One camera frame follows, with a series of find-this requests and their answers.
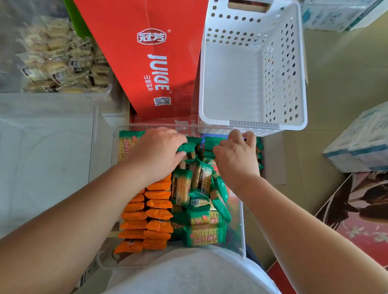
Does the person's left hand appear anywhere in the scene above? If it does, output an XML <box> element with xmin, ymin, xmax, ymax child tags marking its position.
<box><xmin>124</xmin><ymin>126</ymin><xmax>189</xmax><ymax>188</ymax></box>

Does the person's right hand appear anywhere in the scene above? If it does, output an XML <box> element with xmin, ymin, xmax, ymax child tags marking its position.
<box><xmin>210</xmin><ymin>128</ymin><xmax>263</xmax><ymax>191</ymax></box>

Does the green cracker packet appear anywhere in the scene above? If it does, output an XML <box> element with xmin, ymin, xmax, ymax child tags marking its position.
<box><xmin>176</xmin><ymin>141</ymin><xmax>203</xmax><ymax>161</ymax></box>
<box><xmin>202</xmin><ymin>137</ymin><xmax>229</xmax><ymax>154</ymax></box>

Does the person's left forearm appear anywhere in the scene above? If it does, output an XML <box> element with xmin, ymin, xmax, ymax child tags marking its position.
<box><xmin>0</xmin><ymin>156</ymin><xmax>149</xmax><ymax>294</ymax></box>

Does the person's right forearm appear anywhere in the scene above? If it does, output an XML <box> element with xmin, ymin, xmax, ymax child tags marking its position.
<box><xmin>231</xmin><ymin>174</ymin><xmax>388</xmax><ymax>294</ymax></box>

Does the flat red cardboard box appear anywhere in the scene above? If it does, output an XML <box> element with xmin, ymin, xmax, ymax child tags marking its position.
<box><xmin>131</xmin><ymin>110</ymin><xmax>200</xmax><ymax>131</ymax></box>

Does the white perforated plastic basket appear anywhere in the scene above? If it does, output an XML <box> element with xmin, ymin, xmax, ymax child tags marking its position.
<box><xmin>197</xmin><ymin>0</ymin><xmax>313</xmax><ymax>139</ymax></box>

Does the stack of orange packets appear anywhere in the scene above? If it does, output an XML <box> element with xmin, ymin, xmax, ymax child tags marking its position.
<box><xmin>114</xmin><ymin>170</ymin><xmax>177</xmax><ymax>257</ymax></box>

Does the pile of green packets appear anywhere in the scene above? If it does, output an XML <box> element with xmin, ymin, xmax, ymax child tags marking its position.
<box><xmin>114</xmin><ymin>129</ymin><xmax>266</xmax><ymax>251</ymax></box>

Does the clear plastic bin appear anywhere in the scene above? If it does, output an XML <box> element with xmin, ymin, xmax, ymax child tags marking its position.
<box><xmin>96</xmin><ymin>121</ymin><xmax>253</xmax><ymax>277</ymax></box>

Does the large red juice carton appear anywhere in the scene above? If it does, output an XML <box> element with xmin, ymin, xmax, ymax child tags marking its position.
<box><xmin>59</xmin><ymin>0</ymin><xmax>211</xmax><ymax>124</ymax></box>

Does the person's grey shirt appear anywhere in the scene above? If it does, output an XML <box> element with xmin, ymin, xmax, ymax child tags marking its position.
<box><xmin>94</xmin><ymin>240</ymin><xmax>293</xmax><ymax>294</ymax></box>

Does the clear bin with lid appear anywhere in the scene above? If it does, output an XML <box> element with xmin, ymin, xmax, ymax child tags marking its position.
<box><xmin>0</xmin><ymin>91</ymin><xmax>127</xmax><ymax>256</ymax></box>

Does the pile of beige snack packets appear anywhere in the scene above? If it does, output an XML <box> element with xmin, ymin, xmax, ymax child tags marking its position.
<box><xmin>15</xmin><ymin>17</ymin><xmax>114</xmax><ymax>96</ymax></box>

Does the red floral printed board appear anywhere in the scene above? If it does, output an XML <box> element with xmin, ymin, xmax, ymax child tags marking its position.
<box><xmin>266</xmin><ymin>166</ymin><xmax>388</xmax><ymax>294</ymax></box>

